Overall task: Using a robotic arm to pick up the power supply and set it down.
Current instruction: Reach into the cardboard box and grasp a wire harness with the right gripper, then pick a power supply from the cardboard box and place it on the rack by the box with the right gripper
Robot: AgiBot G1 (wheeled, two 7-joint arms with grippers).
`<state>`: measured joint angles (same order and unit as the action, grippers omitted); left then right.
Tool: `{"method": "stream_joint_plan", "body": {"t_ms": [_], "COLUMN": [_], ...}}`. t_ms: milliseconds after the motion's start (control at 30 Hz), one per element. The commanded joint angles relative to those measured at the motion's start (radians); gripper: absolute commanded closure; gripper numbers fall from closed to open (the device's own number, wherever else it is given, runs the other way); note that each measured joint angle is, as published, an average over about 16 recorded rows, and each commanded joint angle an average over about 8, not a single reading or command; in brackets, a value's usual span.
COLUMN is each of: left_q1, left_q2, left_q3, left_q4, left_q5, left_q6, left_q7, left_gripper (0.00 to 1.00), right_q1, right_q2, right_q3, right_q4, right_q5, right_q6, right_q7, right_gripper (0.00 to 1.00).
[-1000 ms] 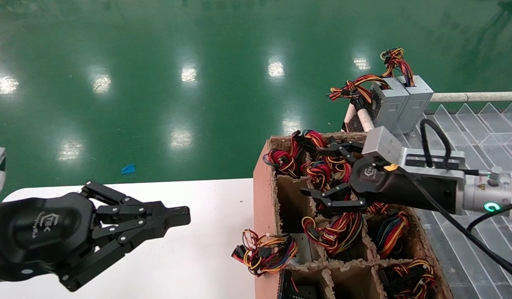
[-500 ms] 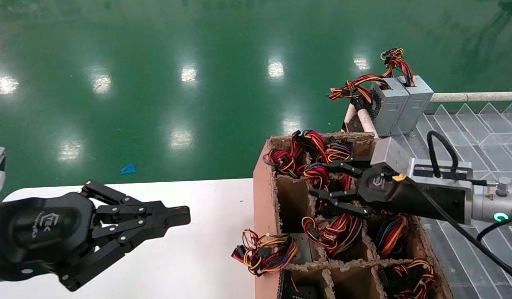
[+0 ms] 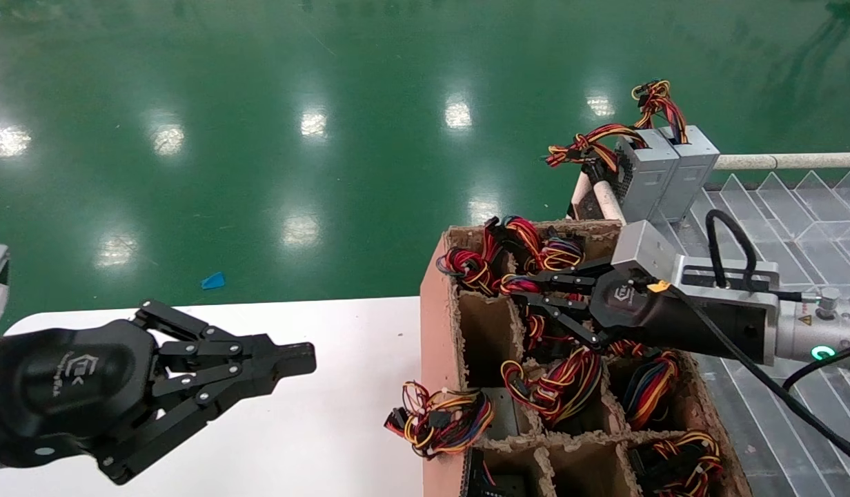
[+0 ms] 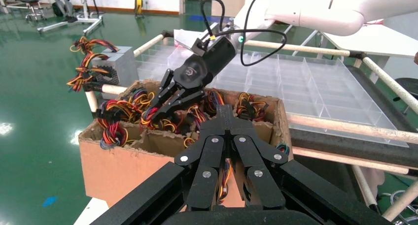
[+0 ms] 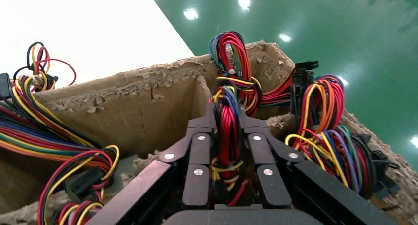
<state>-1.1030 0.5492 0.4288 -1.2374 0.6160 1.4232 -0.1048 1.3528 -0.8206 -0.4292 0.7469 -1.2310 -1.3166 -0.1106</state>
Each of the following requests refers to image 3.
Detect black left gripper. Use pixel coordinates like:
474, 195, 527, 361
0, 299, 317, 484

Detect cardboard box with dividers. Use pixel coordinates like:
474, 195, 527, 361
419, 220, 753, 497

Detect black looped camera cable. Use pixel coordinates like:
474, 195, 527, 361
704, 209, 822, 304

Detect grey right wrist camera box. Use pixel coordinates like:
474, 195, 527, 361
611, 221, 684, 284

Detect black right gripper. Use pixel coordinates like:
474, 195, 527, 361
511, 255, 781, 363

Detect wire bundle outside box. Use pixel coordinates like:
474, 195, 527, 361
385, 382, 526, 461

